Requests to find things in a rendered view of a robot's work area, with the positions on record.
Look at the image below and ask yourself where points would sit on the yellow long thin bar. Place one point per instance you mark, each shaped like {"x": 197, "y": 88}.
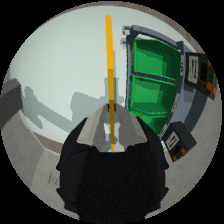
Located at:
{"x": 110, "y": 69}

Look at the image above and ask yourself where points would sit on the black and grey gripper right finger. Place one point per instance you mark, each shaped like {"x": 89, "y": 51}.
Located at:
{"x": 134, "y": 131}

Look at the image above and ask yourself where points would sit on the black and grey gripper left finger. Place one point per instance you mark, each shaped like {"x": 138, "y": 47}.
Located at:
{"x": 89, "y": 132}

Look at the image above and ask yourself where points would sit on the green open bin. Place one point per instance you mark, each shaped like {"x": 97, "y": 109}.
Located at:
{"x": 151, "y": 96}
{"x": 153, "y": 56}
{"x": 157, "y": 123}

